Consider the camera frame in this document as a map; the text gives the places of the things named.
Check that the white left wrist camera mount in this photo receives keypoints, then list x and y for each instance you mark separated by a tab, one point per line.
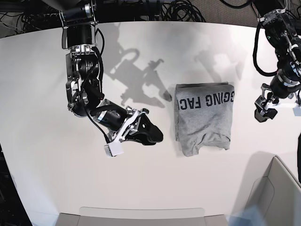
296	106

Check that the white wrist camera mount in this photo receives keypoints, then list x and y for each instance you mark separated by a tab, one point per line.
129	127
296	106

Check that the grey T-shirt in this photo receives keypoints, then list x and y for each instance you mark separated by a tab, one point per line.
203	116

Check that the grey tray bottom edge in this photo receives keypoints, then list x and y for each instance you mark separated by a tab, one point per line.
89	216

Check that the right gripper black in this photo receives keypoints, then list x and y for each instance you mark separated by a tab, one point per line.
141	130

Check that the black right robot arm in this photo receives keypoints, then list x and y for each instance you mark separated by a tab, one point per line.
84	86

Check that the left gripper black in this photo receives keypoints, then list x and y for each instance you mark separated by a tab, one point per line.
265	108

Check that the blue translucent object corner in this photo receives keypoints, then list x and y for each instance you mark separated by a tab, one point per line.
252	215

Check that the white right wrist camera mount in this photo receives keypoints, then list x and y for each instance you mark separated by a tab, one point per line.
129	127

